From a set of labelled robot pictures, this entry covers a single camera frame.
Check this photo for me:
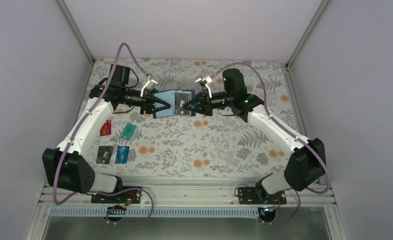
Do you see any blue leather card holder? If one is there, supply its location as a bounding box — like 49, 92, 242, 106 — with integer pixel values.
152, 89, 196, 119

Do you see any teal green credit card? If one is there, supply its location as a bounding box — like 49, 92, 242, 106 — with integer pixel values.
119, 123, 138, 141

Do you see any red credit card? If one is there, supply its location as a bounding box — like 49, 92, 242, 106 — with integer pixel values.
99, 119, 112, 137

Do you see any blue credit card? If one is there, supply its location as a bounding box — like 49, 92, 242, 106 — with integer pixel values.
115, 145, 130, 164

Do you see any black credit card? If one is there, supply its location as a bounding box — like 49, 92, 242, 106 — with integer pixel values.
96, 145, 114, 164

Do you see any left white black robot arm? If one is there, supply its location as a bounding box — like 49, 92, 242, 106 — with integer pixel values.
42, 78, 171, 194

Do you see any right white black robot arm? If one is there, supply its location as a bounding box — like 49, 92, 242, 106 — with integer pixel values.
182, 68, 329, 195

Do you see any floral patterned table mat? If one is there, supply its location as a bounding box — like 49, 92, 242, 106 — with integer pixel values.
80, 57, 297, 178

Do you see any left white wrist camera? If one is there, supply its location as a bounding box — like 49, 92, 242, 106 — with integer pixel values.
140, 79, 158, 98

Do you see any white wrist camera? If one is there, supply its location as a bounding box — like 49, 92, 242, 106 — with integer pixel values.
140, 79, 158, 98
195, 75, 213, 99

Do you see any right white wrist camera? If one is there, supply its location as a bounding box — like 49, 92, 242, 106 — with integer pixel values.
195, 75, 213, 99

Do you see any aluminium rail frame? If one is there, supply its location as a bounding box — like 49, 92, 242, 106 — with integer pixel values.
38, 176, 337, 207

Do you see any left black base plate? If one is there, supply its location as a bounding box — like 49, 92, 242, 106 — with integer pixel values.
90, 186, 142, 205

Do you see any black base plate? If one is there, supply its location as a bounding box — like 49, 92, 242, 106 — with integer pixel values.
234, 185, 287, 205
90, 186, 142, 205

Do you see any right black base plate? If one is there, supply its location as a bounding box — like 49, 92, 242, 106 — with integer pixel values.
234, 185, 287, 205

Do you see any slotted cable duct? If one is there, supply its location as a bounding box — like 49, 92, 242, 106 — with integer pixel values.
49, 206, 259, 219

